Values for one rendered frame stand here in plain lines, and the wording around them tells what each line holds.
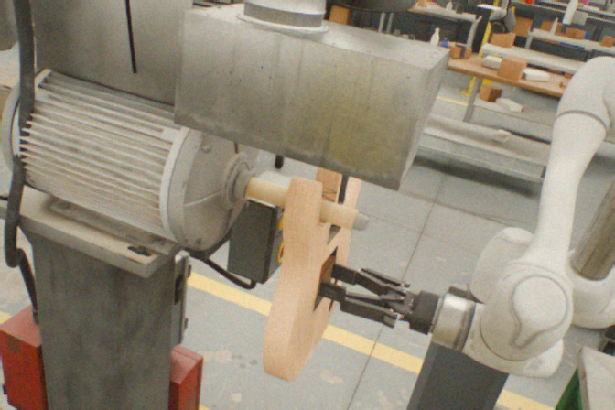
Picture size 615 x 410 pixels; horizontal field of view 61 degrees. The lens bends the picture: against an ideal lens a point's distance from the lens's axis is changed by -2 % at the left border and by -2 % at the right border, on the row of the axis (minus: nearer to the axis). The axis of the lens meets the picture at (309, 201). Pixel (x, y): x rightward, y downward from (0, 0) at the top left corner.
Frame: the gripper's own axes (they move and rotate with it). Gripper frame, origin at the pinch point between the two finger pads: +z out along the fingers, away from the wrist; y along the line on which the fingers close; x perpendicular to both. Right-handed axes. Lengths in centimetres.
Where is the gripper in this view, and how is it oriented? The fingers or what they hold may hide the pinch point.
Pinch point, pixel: (328, 278)
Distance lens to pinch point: 99.7
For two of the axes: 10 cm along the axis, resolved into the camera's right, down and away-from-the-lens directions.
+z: -9.2, -2.9, 2.6
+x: 1.8, -9.1, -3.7
